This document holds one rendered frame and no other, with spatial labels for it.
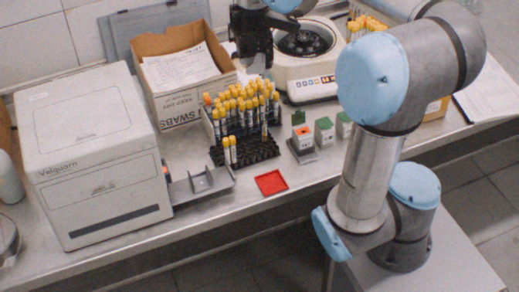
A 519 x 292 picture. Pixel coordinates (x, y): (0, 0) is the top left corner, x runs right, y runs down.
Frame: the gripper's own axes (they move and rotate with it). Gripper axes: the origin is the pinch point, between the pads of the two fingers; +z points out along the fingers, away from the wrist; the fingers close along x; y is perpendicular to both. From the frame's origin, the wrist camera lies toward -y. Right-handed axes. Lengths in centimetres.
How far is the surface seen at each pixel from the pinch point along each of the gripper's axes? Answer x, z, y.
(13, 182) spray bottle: -9, 20, 66
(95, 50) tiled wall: -51, 17, 35
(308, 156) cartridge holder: 8.9, 24.5, -8.5
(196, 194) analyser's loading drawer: 11.1, 21.9, 23.0
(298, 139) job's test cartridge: 6.9, 19.1, -6.3
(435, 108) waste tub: 10, 21, -48
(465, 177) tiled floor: -20, 113, -109
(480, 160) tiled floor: -25, 113, -123
